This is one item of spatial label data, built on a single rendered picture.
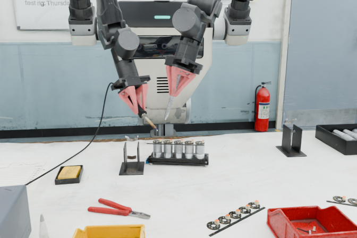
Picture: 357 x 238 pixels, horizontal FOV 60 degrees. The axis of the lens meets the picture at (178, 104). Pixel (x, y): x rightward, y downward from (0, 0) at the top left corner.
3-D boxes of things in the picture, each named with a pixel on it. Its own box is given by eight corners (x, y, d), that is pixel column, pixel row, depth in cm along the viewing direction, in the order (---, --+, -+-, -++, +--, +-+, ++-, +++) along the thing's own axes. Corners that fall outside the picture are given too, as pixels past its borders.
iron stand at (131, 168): (144, 178, 83) (144, 143, 86) (143, 172, 75) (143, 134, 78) (121, 179, 82) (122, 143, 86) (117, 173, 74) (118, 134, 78)
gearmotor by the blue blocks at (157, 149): (153, 156, 85) (153, 139, 84) (162, 157, 85) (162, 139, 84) (152, 160, 82) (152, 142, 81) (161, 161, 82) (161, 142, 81)
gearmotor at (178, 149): (174, 158, 84) (174, 139, 83) (183, 158, 84) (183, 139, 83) (173, 161, 82) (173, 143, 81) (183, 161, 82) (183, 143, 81)
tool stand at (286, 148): (296, 161, 94) (289, 126, 99) (312, 153, 85) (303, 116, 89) (278, 162, 94) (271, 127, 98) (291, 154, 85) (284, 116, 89)
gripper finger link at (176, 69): (166, 94, 78) (177, 58, 78) (154, 90, 85) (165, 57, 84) (188, 101, 82) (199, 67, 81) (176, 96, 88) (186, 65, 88)
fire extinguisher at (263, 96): (252, 127, 359) (255, 81, 347) (265, 127, 361) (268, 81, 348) (257, 132, 344) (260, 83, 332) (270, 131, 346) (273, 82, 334)
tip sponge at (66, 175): (60, 171, 79) (60, 165, 79) (83, 169, 80) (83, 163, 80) (54, 185, 72) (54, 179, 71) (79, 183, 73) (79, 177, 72)
